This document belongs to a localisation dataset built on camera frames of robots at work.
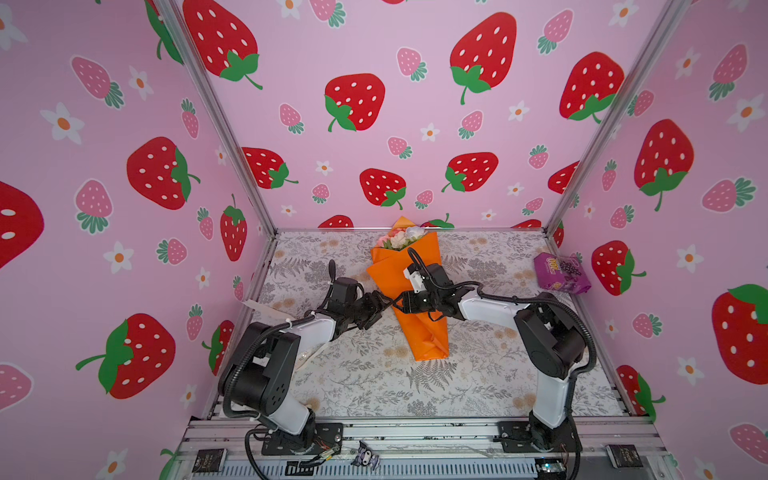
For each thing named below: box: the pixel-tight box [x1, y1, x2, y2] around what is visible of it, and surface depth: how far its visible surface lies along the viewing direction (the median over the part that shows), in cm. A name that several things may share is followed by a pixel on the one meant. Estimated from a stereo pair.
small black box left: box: [192, 448, 227, 473], surface depth 71 cm
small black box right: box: [608, 444, 644, 468], surface depth 71 cm
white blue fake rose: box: [405, 226, 425, 241], surface depth 111 cm
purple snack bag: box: [534, 252, 592, 295], surface depth 103 cm
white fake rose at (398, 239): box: [390, 231, 406, 249], surface depth 113 cm
